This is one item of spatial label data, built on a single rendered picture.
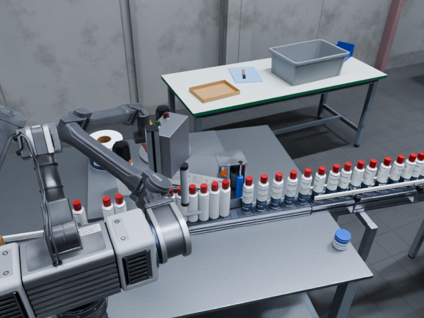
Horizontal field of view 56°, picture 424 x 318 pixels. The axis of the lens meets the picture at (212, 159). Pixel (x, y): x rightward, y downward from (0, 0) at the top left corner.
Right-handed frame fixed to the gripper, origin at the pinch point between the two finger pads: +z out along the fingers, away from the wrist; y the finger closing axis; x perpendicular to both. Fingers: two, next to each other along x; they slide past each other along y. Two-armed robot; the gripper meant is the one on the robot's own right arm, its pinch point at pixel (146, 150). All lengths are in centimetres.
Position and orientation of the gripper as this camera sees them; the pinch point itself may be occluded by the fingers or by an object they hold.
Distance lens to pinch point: 186.3
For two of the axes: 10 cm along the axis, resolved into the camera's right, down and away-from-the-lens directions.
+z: -0.1, 8.1, 5.9
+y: -9.7, 1.4, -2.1
